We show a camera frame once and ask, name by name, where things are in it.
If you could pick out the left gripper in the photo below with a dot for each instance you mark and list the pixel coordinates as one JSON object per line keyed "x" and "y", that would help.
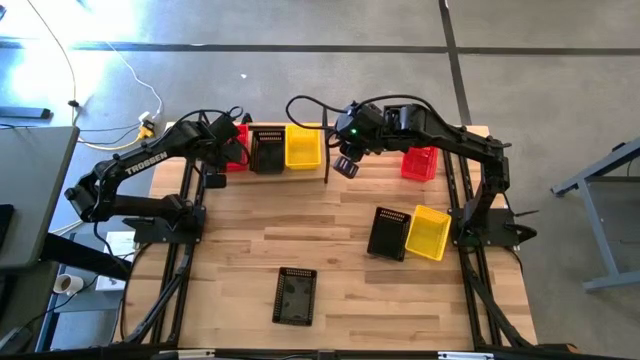
{"x": 225, "y": 142}

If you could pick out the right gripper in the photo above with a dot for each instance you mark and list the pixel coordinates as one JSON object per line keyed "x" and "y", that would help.
{"x": 362, "y": 127}

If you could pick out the red plastic basket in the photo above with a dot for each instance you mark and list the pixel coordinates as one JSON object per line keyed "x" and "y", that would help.
{"x": 419, "y": 167}
{"x": 235, "y": 166}

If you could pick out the yellow plastic basket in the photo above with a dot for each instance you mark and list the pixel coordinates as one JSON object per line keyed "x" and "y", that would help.
{"x": 427, "y": 234}
{"x": 302, "y": 147}

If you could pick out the black plastic basket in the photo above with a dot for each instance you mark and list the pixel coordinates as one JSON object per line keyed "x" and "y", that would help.
{"x": 268, "y": 157}
{"x": 388, "y": 235}
{"x": 295, "y": 297}

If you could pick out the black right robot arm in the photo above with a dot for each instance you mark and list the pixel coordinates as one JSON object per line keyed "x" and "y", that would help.
{"x": 450, "y": 137}

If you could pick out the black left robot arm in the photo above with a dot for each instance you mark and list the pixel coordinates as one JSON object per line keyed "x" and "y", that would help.
{"x": 145, "y": 162}

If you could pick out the yellow plug adapter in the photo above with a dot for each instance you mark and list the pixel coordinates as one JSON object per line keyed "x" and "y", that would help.
{"x": 146, "y": 132}

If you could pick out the white plug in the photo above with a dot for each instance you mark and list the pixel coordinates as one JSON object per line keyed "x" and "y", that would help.
{"x": 145, "y": 116}

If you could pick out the white printed box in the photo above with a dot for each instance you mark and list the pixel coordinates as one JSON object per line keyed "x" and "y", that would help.
{"x": 122, "y": 244}

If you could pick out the white flat box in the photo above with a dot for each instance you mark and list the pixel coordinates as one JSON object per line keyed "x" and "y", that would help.
{"x": 110, "y": 284}

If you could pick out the black desk leg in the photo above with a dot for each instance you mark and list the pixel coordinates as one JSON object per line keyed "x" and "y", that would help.
{"x": 85, "y": 257}

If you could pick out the white cup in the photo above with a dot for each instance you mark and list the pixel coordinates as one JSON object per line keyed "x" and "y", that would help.
{"x": 68, "y": 284}

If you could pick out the grey desk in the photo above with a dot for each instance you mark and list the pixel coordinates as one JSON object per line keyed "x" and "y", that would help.
{"x": 35, "y": 190}

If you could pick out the black power strip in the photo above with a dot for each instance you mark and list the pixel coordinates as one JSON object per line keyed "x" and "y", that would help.
{"x": 25, "y": 113}

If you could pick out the black flat device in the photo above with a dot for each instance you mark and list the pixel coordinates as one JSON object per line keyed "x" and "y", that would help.
{"x": 5, "y": 225}

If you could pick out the black aluminium frame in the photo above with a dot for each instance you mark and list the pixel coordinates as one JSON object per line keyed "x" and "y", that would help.
{"x": 440, "y": 129}

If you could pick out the silver metal bracket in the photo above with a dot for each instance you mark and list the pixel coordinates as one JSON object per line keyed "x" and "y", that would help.
{"x": 190, "y": 355}
{"x": 465, "y": 356}

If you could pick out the grey metal table frame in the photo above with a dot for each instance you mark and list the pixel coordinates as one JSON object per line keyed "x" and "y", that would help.
{"x": 602, "y": 235}

